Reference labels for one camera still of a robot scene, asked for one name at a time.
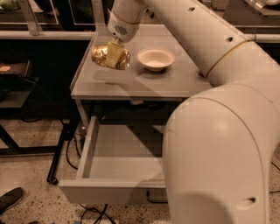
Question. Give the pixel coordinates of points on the grey horizontal rail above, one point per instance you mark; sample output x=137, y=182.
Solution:
x=49, y=35

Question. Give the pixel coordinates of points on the black drawer handle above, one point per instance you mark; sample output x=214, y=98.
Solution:
x=156, y=197

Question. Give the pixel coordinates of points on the white paper bowl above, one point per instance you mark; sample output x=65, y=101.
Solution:
x=156, y=59

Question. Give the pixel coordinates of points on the grey open top drawer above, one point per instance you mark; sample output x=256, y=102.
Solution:
x=120, y=161

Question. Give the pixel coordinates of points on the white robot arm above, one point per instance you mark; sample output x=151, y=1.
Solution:
x=217, y=144

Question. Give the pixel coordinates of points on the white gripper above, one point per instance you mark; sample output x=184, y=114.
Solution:
x=123, y=29

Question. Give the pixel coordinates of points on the grey counter cabinet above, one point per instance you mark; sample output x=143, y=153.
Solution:
x=180, y=81

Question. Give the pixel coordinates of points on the dark shoe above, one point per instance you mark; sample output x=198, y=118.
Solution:
x=11, y=198

